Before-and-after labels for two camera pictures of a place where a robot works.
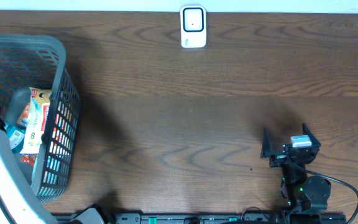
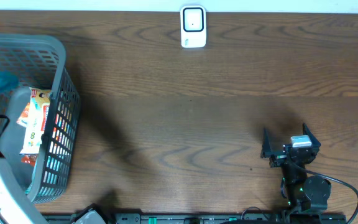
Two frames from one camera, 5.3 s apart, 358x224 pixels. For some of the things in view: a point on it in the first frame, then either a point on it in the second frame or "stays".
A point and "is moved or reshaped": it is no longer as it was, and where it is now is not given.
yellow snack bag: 40,104 stays
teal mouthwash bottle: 16,135 is moved or reshaped
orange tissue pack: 23,119 stays
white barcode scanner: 193,26 stays
